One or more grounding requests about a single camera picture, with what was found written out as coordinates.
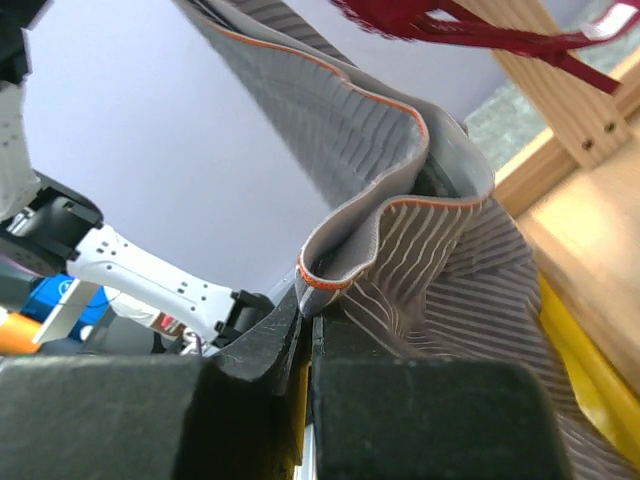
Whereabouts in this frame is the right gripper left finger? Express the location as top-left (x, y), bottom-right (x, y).
top-left (1, 292), bottom-right (306, 479)

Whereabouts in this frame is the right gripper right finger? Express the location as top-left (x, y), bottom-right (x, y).
top-left (311, 307), bottom-right (572, 479)

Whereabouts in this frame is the grey striped underwear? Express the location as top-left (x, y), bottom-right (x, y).
top-left (180, 1), bottom-right (639, 479)

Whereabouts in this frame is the red underwear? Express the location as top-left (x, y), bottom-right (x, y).
top-left (333, 0), bottom-right (639, 94)

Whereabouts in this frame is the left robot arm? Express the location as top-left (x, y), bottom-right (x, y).
top-left (1, 1), bottom-right (274, 353)

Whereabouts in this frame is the blue box with label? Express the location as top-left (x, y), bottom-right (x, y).
top-left (21, 275), bottom-right (109, 343)

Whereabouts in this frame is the orange object at edge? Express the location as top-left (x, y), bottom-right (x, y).
top-left (0, 309), bottom-right (41, 356)

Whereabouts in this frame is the yellow plastic tray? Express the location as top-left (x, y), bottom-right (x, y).
top-left (269, 282), bottom-right (640, 480)

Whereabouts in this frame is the wooden hanging rack stand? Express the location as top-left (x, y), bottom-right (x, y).
top-left (495, 51), bottom-right (639, 389)

